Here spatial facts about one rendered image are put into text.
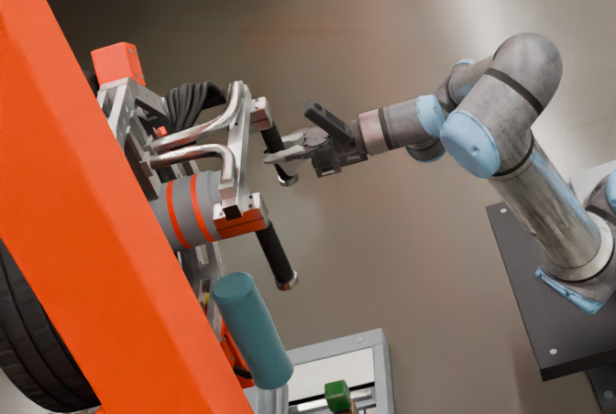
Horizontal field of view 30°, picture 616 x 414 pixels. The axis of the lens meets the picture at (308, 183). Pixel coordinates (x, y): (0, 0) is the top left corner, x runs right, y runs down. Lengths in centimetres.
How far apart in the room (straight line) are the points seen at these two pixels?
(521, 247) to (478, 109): 94
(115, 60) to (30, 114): 82
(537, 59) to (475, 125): 15
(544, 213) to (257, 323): 60
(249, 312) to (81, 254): 68
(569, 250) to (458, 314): 89
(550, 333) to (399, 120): 59
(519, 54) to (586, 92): 190
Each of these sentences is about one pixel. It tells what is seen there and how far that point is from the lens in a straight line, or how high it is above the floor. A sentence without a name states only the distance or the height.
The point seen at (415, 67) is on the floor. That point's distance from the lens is 421.
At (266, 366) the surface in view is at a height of 55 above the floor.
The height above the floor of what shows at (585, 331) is 30.
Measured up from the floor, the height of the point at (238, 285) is 74.
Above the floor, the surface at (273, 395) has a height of 15.
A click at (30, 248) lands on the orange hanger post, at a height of 125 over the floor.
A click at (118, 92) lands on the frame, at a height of 112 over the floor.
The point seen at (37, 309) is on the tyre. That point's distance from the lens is 209.
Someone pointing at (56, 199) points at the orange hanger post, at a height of 132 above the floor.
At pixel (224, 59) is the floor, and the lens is 476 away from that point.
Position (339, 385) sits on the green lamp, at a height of 66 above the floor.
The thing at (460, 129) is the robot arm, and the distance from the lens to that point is 188.
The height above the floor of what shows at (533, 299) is 30.
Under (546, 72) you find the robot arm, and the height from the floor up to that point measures 107.
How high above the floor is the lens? 207
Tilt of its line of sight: 33 degrees down
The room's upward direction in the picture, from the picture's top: 22 degrees counter-clockwise
